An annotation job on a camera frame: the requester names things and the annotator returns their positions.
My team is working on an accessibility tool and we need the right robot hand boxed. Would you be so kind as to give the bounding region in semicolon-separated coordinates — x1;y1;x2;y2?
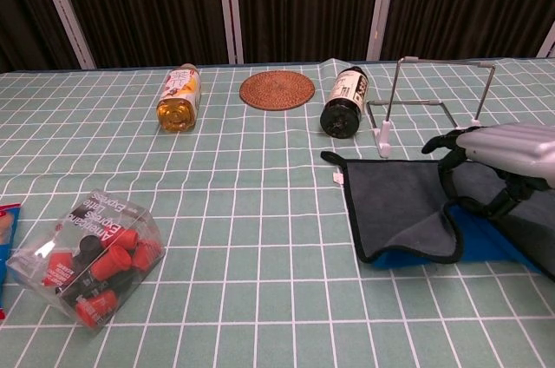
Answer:
421;121;555;224

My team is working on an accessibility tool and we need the dark blue cloth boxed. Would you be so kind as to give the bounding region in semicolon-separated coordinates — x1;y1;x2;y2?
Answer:
320;149;555;282

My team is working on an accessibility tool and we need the dark brown labelled bottle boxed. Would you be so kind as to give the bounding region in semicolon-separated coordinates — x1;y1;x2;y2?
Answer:
319;66;369;139

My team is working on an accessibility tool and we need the yellow tea bottle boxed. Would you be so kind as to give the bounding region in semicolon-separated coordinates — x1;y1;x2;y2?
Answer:
156;64;203;134

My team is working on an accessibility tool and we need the round woven coaster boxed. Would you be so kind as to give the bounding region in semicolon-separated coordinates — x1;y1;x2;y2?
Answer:
238;71;317;111

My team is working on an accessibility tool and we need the green grid tablecloth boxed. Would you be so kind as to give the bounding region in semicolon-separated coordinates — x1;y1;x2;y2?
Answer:
0;57;555;368

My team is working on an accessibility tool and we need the red black snack packet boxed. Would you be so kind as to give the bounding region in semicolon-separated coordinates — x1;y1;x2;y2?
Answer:
6;188;167;334

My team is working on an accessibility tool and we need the blue snack bag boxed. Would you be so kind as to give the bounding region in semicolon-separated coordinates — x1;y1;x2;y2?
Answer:
0;202;22;321

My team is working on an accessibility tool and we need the white partition post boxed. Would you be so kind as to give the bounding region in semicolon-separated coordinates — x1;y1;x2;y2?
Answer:
536;20;555;59
215;0;245;65
32;0;97;69
366;0;400;62

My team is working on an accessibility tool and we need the metal wire rack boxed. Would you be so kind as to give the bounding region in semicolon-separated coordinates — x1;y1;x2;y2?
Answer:
366;56;496;157

